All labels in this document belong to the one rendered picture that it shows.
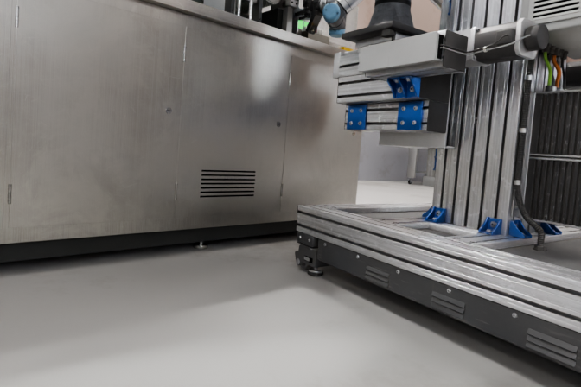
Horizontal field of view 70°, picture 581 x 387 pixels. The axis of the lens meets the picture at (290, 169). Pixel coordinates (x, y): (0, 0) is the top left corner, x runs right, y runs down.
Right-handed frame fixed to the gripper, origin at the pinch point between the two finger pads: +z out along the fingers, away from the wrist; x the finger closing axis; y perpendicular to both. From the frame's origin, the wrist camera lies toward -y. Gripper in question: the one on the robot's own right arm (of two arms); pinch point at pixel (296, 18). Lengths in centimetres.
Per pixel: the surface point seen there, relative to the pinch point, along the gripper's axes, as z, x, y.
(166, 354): -90, 106, -109
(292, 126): -29, 22, -57
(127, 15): -29, 95, -29
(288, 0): -7.4, 12.1, 4.1
